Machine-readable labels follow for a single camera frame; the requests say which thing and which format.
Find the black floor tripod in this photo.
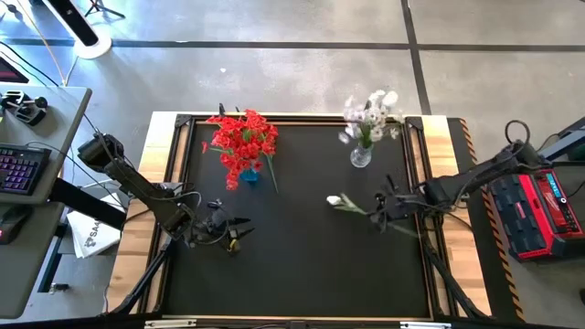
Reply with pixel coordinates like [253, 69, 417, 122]
[83, 0, 127, 21]

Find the black aluminium table frame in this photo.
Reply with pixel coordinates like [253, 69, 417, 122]
[136, 112, 458, 322]

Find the black hand controller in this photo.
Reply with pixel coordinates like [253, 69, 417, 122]
[0, 89, 50, 128]

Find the black diagonal frame strut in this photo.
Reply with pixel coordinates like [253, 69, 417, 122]
[421, 241, 488, 320]
[108, 241, 177, 318]

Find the red and black toolbox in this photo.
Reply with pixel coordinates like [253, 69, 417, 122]
[484, 167, 585, 263]

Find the black table mat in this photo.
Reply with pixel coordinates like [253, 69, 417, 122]
[162, 119, 433, 319]

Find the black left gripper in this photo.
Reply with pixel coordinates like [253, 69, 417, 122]
[196, 198, 256, 254]

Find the black floor cable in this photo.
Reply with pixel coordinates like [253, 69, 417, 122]
[0, 40, 61, 89]

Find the white artificial flower bunch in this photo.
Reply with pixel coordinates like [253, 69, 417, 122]
[365, 89, 406, 141]
[337, 93, 389, 152]

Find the white paper sheet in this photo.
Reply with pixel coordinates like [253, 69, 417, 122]
[66, 195, 125, 260]

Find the white oblong floor stand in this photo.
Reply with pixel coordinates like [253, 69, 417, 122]
[41, 0, 114, 61]

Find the blue glass vase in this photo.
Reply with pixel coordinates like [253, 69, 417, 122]
[239, 167, 262, 185]

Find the white artificial rose stem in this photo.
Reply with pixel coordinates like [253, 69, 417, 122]
[380, 90, 400, 110]
[324, 192, 424, 240]

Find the silver metal bracket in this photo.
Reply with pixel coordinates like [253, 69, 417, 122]
[144, 318, 199, 329]
[399, 320, 453, 329]

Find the backlit black keyboard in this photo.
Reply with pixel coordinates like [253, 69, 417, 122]
[0, 143, 53, 196]

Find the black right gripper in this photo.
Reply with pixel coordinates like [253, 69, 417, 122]
[367, 173, 424, 235]

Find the grey desk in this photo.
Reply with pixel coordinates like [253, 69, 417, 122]
[0, 200, 66, 320]
[0, 84, 93, 206]

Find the yellow floor cable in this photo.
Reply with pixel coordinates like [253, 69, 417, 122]
[15, 0, 69, 88]

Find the dark red screen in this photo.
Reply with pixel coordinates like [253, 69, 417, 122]
[0, 55, 30, 85]

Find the black computer mouse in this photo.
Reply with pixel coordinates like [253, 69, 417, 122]
[0, 206, 30, 246]

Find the hazard-striped black floor mat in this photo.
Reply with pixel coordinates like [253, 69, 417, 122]
[446, 116, 527, 324]

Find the clear glass vase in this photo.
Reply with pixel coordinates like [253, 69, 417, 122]
[348, 143, 374, 170]

